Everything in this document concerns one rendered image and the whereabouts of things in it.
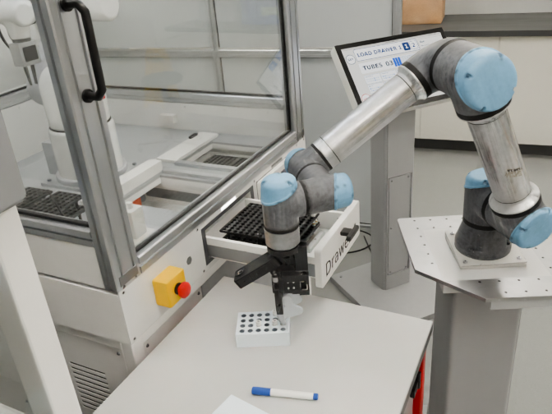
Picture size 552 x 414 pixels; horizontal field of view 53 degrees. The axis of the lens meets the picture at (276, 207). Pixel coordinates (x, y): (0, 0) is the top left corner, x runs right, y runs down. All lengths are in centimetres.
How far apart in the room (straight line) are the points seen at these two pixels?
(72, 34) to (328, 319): 84
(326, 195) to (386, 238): 146
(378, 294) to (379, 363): 145
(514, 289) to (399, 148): 106
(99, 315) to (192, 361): 24
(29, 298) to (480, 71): 89
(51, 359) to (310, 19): 245
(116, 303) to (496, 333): 105
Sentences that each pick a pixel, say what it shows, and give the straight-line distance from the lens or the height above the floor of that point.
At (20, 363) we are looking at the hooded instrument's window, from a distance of 79.
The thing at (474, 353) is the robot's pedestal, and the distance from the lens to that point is 178.
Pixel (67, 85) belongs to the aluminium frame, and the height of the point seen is 140.
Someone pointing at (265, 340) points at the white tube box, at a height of 78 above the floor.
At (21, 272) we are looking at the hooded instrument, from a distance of 76.
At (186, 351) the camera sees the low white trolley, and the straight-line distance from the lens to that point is 136.
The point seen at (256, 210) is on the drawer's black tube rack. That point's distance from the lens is 162.
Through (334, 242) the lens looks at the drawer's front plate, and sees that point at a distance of 143.
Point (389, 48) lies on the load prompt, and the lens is 236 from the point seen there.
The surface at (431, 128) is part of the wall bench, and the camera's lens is 439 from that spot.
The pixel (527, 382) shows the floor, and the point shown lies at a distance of 244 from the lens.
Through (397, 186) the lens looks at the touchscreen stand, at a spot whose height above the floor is 57.
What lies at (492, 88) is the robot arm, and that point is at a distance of 120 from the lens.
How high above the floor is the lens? 162
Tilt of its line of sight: 27 degrees down
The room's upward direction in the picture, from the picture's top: 5 degrees counter-clockwise
